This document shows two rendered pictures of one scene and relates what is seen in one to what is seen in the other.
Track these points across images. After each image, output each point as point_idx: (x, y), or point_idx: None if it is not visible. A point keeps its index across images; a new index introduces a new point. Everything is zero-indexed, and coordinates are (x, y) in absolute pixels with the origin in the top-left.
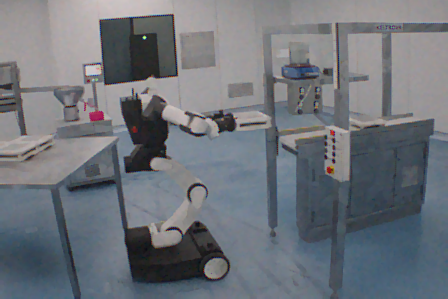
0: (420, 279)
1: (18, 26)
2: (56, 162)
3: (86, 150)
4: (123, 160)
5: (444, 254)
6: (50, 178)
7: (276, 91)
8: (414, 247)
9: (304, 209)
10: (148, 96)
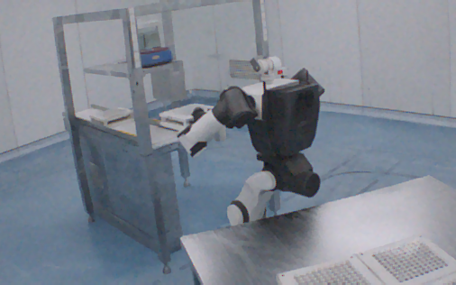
0: (231, 195)
1: None
2: (378, 216)
3: (296, 225)
4: (307, 183)
5: (187, 190)
6: (424, 186)
7: None
8: (177, 201)
9: (172, 214)
10: (278, 82)
